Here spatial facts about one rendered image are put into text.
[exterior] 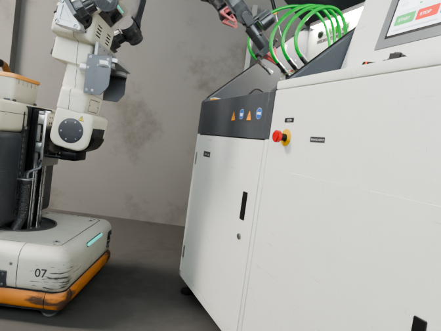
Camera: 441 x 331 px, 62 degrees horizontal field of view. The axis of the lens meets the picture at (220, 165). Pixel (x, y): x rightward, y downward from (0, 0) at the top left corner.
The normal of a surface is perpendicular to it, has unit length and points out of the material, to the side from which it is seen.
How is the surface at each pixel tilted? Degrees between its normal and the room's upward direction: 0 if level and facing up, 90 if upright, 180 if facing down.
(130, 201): 90
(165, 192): 90
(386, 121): 90
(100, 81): 90
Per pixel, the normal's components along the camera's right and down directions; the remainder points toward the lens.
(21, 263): 0.01, 0.06
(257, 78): 0.39, 0.11
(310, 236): -0.91, -0.10
